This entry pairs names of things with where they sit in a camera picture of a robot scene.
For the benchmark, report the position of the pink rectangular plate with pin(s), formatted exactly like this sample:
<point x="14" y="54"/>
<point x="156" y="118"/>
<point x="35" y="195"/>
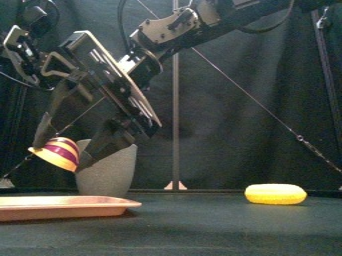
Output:
<point x="58" y="206"/>

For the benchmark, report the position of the black vertical frame strut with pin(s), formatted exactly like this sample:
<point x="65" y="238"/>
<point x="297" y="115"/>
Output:
<point x="328" y="66"/>

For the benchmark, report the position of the metal pole foot bracket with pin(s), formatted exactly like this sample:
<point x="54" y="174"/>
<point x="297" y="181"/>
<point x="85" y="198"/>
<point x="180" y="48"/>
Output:
<point x="176" y="186"/>

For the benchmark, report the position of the yellow purple striped toy onion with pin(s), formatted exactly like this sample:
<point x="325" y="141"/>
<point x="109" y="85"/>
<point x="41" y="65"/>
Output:
<point x="61" y="154"/>

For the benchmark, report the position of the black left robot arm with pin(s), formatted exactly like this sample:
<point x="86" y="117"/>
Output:
<point x="38" y="15"/>

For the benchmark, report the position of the grey textured cup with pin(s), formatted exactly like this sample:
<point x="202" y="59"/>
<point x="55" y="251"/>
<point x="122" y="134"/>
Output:
<point x="109" y="176"/>

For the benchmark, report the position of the vertical metal frame pole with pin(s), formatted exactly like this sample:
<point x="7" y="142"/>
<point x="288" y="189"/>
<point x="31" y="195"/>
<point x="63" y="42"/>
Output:
<point x="176" y="140"/>

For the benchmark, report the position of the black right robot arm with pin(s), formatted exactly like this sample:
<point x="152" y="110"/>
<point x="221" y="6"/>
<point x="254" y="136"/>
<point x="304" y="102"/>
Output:
<point x="209" y="23"/>

